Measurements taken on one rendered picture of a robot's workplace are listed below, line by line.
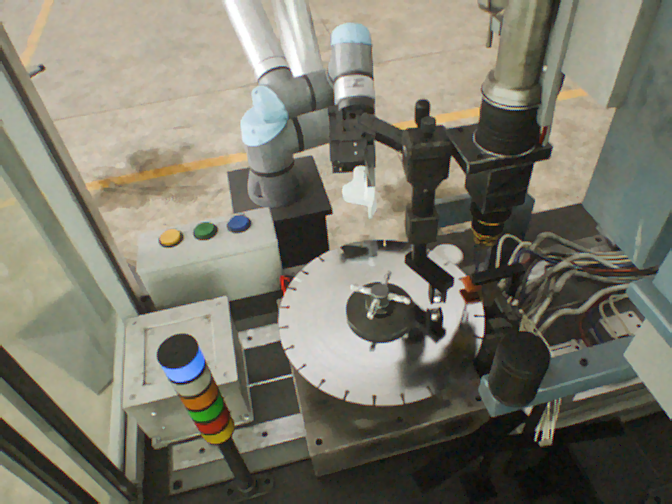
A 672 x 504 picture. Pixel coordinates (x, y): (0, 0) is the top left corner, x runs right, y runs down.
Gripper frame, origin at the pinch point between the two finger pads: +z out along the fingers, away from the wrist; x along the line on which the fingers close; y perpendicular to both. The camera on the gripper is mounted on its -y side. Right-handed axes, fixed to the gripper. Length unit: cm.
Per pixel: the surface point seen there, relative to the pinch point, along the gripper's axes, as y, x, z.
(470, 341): -13.1, 9.2, 23.6
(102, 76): 173, -232, -163
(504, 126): -15.0, 32.3, -1.2
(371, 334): 1.9, 9.3, 21.7
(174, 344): 23.5, 33.9, 21.7
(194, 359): 21.0, 34.6, 23.4
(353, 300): 4.4, 5.5, 16.0
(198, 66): 107, -236, -167
